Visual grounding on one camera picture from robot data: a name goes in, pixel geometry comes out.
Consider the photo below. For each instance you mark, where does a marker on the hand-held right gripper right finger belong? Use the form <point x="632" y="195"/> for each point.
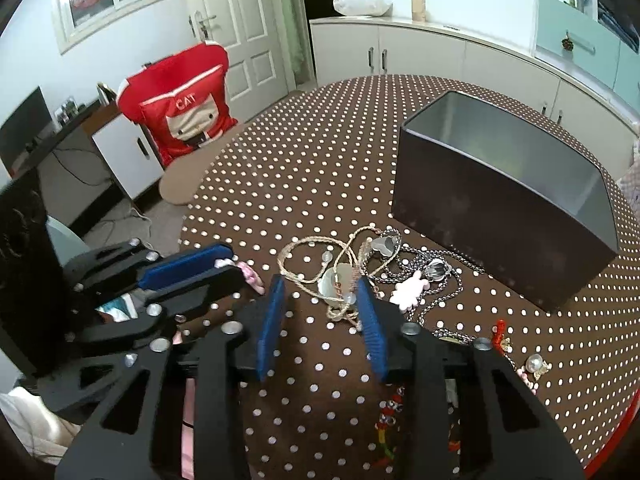
<point x="371" y="330"/>

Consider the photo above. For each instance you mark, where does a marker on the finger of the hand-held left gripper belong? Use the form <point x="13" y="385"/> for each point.
<point x="185" y="265"/>
<point x="205" y="290"/>

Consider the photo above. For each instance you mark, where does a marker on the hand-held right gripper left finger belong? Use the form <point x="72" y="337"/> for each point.
<point x="270" y="325"/>

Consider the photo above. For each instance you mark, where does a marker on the pink bear pendant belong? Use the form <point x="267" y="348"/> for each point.
<point x="407" y="295"/>

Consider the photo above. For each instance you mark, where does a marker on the dark metal tin box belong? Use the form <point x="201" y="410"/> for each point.
<point x="475" y="220"/>

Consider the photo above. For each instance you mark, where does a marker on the pale blue stool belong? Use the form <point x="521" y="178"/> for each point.
<point x="67" y="240"/>

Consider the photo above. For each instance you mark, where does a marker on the beige chair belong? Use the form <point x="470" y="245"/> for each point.
<point x="180" y="180"/>

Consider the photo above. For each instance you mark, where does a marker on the small white cabinet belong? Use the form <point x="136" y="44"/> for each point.
<point x="120" y="160"/>

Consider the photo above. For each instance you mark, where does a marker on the black desk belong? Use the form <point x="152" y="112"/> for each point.
<point x="65" y="132"/>

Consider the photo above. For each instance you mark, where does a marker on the black monitor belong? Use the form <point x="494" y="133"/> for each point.
<point x="25" y="120"/>

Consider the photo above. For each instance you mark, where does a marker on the gold pearl brooch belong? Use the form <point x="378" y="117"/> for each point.
<point x="536" y="362"/>

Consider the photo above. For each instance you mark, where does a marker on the white panel door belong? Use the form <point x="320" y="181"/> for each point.
<point x="250" y="35"/>

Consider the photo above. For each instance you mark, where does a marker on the green curtain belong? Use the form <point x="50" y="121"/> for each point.
<point x="292" y="25"/>

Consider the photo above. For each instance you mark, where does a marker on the long white cabinet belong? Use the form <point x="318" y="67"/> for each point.
<point x="425" y="55"/>

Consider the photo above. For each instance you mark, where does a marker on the white plastic bag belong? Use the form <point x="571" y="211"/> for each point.
<point x="360" y="4"/>

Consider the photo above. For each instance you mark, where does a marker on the beige jar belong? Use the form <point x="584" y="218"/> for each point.
<point x="419" y="7"/>

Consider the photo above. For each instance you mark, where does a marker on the pine cone ornament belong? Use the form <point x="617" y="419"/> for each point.
<point x="567" y="44"/>

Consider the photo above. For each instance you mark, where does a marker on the light blue drawer unit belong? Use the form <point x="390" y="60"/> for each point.
<point x="555" y="20"/>

